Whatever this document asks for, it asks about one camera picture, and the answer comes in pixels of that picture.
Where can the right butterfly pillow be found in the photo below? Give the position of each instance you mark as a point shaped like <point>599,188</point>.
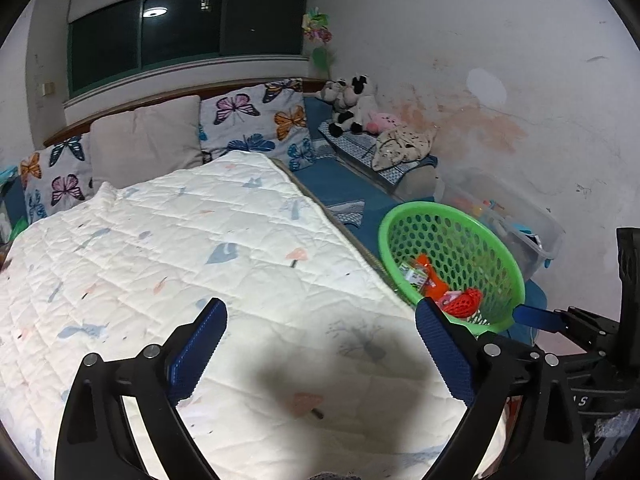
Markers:
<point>267,119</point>

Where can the beige spotted cloth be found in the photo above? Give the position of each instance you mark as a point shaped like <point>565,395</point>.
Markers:
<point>401,145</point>

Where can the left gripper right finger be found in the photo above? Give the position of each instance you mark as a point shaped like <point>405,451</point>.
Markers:
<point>485,373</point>

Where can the dark window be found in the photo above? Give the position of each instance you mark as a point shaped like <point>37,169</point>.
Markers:
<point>134,36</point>

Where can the grey pillow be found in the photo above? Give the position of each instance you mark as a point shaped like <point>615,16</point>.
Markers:
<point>146,143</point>

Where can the pink snack wrapper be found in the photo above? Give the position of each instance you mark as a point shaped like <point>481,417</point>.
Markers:
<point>447,298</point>

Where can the pink plush toy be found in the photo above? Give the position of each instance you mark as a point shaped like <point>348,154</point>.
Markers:
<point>379,122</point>

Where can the black white cow plush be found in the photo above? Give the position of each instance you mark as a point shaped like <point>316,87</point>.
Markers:
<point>352,103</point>

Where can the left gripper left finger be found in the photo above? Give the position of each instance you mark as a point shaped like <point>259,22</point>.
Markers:
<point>96,440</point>

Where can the clear plastic storage box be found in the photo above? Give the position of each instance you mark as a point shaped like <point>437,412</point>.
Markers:
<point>533,237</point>

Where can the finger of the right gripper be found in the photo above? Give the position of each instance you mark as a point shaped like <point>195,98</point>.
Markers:
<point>547,321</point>

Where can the yellow green juice bottle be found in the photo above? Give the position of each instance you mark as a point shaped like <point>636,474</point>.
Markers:
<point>415,274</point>

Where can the butterfly pillow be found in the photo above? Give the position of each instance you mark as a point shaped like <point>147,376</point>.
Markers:
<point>267,119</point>
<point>57,178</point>

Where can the white quilted blanket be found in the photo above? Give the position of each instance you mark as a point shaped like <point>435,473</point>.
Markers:
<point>321,367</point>

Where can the red foam fruit net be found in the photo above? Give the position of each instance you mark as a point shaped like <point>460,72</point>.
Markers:
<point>465,305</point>

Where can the green plastic mesh basket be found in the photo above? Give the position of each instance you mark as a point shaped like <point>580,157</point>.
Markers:
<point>464,254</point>

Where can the left butterfly pillow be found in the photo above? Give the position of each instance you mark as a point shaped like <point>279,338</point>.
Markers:
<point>57,178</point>

